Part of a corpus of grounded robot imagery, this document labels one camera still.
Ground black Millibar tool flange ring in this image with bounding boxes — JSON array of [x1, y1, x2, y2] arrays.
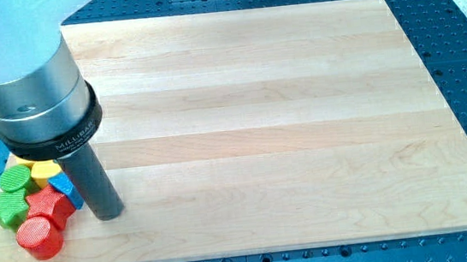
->
[[0, 80, 103, 161]]

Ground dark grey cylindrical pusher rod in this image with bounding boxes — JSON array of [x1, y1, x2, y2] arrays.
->
[[57, 143, 124, 221]]

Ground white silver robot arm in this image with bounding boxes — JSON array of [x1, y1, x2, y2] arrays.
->
[[0, 0, 124, 220]]

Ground light wooden board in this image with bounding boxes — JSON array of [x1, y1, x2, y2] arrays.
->
[[0, 0, 467, 262]]

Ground yellow cylinder block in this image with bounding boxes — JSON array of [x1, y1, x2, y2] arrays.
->
[[31, 160, 62, 189]]

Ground blue block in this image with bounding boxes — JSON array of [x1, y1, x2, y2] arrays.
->
[[48, 172, 84, 210]]

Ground yellow block behind flange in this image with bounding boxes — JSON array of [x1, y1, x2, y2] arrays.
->
[[15, 156, 37, 170]]

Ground green cylinder block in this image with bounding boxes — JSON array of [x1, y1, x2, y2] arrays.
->
[[0, 164, 40, 194]]

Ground red star block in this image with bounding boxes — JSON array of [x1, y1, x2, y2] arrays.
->
[[26, 185, 76, 230]]

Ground green star block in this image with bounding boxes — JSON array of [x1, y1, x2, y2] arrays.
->
[[0, 189, 29, 232]]

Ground red cylinder block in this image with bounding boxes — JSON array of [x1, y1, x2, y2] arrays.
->
[[16, 216, 64, 260]]

